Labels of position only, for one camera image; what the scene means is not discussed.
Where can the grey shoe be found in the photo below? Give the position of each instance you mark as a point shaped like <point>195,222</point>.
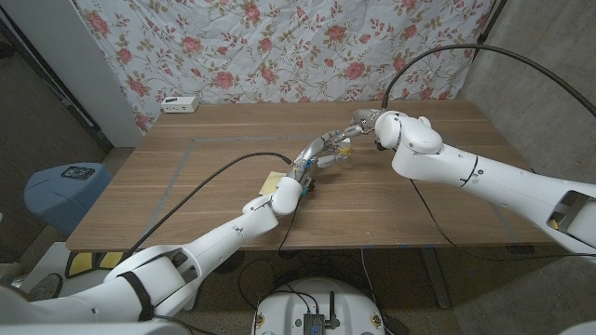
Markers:
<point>44,287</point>

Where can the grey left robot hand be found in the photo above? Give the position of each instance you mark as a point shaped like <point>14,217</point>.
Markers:
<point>309,151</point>

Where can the white power strip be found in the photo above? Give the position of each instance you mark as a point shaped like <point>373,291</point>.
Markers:
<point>179,104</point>

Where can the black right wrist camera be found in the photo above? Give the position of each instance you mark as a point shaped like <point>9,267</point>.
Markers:
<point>380,145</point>

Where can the black backdrop pole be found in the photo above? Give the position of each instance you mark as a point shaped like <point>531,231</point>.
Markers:
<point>489,21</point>

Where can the blue stool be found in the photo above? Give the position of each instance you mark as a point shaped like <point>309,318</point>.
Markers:
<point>65,200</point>

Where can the white table leg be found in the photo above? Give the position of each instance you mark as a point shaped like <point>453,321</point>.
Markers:
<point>190,306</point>

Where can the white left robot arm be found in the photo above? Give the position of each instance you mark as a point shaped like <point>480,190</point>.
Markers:
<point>219,242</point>

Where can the grey table leg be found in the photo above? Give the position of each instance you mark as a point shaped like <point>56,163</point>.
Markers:
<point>435,279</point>

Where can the black power brick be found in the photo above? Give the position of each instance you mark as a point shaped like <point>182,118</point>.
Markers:
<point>396,325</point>

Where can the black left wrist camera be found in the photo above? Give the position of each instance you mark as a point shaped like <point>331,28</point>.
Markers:
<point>308,187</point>

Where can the black phone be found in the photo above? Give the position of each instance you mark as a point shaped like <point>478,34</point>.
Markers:
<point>77,172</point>

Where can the yellow sticky note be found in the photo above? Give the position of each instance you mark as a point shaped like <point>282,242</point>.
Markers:
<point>271,182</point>

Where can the white robot torso base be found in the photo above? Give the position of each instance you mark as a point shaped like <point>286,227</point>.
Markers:
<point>288,307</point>

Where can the clear medicine bottle white cap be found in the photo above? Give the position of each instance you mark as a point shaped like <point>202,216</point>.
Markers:
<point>343,151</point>

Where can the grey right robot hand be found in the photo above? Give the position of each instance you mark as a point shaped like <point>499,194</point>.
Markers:
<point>365,122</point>

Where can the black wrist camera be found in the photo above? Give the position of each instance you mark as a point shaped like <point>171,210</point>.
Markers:
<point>380,145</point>
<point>308,187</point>

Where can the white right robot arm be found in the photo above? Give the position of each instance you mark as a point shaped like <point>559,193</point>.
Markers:
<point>489,179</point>

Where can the yellow and black mat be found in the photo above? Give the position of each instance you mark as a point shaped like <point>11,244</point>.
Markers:
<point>81,263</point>

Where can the floral backdrop cloth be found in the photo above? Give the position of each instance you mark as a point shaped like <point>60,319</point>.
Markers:
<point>279,46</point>

